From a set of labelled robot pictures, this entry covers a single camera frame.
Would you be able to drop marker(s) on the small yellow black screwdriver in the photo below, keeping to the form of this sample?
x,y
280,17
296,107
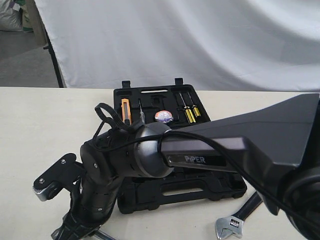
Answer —
x,y
194,107

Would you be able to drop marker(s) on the black backdrop stand pole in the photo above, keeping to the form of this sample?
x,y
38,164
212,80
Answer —
x,y
56,68

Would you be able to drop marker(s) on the claw hammer black grip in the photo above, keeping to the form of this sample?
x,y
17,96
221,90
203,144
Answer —
x,y
100,235

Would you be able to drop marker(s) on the black electrical tape roll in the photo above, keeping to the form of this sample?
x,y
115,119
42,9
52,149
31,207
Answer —
x,y
163,116

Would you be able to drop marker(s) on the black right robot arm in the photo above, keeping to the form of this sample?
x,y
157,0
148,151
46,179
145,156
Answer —
x,y
276,149

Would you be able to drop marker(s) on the white sack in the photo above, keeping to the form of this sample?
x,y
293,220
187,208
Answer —
x,y
11,15

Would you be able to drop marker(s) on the adjustable wrench black handle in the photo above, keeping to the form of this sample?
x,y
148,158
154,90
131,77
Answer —
x,y
233,224

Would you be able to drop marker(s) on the white backdrop cloth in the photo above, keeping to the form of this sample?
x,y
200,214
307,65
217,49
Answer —
x,y
240,45

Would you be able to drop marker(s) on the clear voltage tester screwdriver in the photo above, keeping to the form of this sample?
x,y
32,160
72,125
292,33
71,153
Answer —
x,y
142,114

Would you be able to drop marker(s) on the black plastic tool case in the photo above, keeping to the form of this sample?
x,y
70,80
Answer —
x,y
183,184

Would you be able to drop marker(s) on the orange utility knife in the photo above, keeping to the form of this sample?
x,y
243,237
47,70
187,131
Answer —
x,y
126,111

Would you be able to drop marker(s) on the large yellow black screwdriver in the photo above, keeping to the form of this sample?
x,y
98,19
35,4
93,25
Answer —
x,y
188,113

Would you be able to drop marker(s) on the cardboard box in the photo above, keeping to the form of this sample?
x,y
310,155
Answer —
x,y
37,23

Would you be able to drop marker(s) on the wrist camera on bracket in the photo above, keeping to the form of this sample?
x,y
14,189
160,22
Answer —
x,y
65,173

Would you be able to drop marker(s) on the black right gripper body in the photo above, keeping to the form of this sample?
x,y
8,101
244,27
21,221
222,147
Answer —
x,y
77,223

